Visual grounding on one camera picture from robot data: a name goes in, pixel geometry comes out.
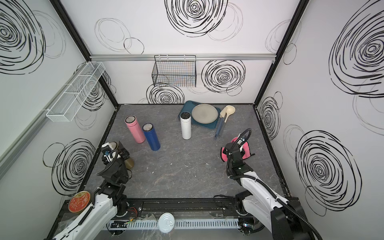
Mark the gold thermos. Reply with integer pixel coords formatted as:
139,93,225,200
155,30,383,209
110,142,135,170

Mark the pink cloth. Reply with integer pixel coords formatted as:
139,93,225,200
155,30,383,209
220,137,254,162

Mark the pink thermos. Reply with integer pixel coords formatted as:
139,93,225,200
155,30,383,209
125,115,146,144

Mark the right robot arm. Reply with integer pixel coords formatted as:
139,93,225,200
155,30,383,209
224,142,315,240

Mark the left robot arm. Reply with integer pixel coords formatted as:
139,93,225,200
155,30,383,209
52,142,132,240

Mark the blue thermos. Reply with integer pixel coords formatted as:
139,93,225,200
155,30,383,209
142,123,161,151

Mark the white thermos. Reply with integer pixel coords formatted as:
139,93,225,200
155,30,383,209
180,112,192,140

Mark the beige ladle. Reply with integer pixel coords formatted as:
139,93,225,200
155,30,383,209
224,105,236,123

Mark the grey round plate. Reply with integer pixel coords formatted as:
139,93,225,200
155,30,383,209
192,104,219,124

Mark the red gold round tin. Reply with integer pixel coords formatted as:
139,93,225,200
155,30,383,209
68,191,91,213

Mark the white round can lid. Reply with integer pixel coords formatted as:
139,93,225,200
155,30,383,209
158,213,175,234

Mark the white mesh shelf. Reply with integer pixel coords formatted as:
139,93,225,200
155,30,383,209
46,62,106,122

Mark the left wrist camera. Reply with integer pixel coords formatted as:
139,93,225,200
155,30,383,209
101,142,117,162

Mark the blue handled utensil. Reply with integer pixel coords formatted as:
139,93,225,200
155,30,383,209
214,106,227,139

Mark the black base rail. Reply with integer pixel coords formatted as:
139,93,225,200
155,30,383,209
113,195,254,221

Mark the white slotted cable duct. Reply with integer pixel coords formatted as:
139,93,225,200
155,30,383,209
103,219,241,231

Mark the black wire basket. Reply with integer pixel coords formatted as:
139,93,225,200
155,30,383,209
152,55,197,88

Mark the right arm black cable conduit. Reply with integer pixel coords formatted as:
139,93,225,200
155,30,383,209
226,128,323,240

